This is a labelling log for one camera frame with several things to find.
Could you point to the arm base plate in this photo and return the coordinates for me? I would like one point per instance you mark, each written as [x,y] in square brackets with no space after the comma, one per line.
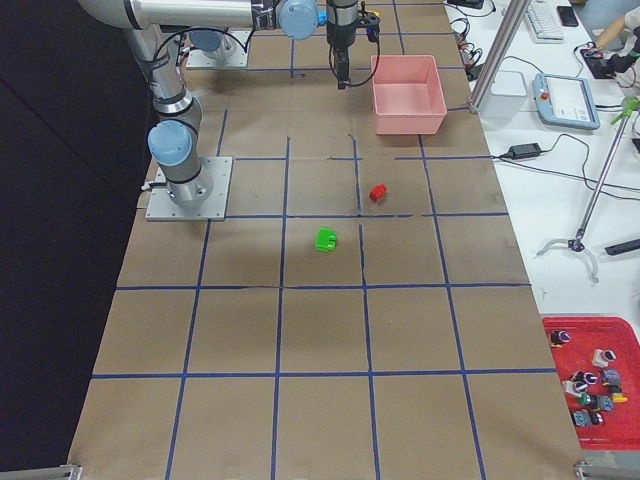
[204,198]
[196,60]

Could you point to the red toy block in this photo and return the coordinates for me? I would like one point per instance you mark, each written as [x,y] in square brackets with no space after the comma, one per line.
[378,193]

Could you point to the black smartphone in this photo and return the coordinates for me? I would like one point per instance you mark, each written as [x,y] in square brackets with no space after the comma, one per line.
[567,16]

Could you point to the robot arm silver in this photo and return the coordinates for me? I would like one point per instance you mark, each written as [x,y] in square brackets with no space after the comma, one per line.
[172,142]
[213,44]

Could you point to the teach pendant tablet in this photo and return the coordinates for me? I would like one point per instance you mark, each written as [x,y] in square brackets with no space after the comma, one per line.
[565,102]

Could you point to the red plastic tray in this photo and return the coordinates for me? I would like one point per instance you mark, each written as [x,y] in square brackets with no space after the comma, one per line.
[597,361]

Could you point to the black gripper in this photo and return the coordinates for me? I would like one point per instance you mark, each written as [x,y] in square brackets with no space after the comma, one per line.
[340,29]

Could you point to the black power adapter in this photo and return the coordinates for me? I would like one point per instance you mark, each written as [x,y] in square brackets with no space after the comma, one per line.
[524,151]

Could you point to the person hand at desk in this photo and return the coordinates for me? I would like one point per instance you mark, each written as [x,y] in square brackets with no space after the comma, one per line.
[614,30]

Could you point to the metal camera stand pole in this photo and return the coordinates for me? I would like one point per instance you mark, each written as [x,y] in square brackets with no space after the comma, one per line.
[629,105]

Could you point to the green toy block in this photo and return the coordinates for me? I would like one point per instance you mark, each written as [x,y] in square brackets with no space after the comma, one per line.
[326,240]

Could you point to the white plastic container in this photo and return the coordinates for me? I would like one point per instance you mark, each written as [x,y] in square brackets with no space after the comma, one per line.
[506,96]

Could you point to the aluminium frame post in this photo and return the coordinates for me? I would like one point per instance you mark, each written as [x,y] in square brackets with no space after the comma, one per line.
[505,34]

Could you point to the white keyboard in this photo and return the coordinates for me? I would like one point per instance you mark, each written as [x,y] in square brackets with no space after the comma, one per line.
[542,24]

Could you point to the pink plastic box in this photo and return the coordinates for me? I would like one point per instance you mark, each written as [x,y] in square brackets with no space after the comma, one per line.
[408,98]

